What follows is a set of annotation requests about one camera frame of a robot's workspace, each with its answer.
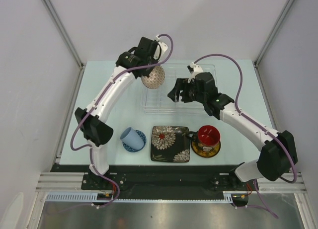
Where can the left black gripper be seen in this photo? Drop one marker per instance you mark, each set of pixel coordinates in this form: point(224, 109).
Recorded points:
point(155, 59)

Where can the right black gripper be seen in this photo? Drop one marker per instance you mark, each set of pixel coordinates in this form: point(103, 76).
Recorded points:
point(174, 94)

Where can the clear wire dish rack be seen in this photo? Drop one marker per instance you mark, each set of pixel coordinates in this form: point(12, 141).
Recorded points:
point(157, 101)

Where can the beige patterned bowl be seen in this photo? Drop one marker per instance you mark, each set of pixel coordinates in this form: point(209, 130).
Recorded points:
point(155, 79)

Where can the light blue cup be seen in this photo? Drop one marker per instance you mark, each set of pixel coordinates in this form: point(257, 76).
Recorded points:
point(132, 139)

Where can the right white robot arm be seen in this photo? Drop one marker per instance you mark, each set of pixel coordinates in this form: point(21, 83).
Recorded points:
point(277, 149)

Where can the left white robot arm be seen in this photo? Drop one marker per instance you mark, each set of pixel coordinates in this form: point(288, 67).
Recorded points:
point(92, 119)

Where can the black floral square plate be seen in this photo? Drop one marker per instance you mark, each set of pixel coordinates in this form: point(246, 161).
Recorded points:
point(170, 144)

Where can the red black mug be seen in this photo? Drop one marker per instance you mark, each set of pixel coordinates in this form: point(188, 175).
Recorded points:
point(207, 136)

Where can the blue patterned bowl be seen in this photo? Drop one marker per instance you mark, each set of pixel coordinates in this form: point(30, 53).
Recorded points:
point(129, 149)

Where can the yellow black saucer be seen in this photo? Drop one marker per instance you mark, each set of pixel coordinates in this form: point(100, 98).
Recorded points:
point(205, 151)

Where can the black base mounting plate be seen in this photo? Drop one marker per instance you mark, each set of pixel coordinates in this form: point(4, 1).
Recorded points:
point(163, 183)

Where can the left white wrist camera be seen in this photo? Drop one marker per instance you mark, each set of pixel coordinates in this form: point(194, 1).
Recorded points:
point(162, 46)

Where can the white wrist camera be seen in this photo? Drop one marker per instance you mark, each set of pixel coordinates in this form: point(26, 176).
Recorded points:
point(162, 46)
point(194, 70)

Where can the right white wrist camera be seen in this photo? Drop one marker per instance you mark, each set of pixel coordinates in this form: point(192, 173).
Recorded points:
point(194, 70)

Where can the right aluminium corner post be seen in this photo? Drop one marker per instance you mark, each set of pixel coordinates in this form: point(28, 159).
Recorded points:
point(274, 31)

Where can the aluminium corner post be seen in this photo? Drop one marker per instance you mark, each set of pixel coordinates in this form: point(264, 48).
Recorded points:
point(52, 12)
point(274, 31)

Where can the left aluminium corner post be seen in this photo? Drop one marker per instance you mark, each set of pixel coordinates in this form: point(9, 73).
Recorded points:
point(52, 12)

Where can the white slotted cable duct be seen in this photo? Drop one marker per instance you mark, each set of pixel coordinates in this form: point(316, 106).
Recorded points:
point(74, 196)

